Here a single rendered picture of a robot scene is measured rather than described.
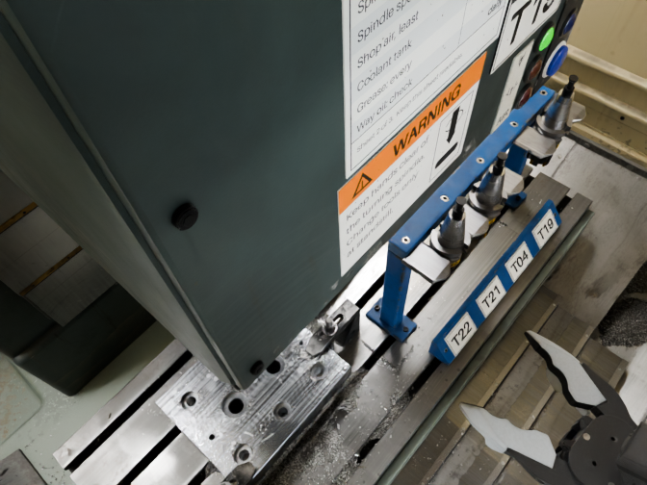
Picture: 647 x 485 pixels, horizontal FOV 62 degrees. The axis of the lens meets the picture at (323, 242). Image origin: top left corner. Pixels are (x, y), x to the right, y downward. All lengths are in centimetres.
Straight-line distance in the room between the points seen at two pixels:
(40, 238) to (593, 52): 125
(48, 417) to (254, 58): 143
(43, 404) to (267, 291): 132
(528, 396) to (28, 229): 108
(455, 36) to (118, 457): 101
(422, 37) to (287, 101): 10
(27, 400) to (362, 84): 149
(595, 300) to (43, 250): 126
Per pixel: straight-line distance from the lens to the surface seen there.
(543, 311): 144
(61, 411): 158
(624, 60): 145
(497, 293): 120
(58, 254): 116
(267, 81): 22
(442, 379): 114
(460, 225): 84
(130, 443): 117
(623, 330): 158
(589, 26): 144
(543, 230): 130
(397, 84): 31
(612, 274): 153
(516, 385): 134
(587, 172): 159
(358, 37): 25
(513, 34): 44
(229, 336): 32
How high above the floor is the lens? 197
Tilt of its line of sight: 58 degrees down
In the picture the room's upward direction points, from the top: 5 degrees counter-clockwise
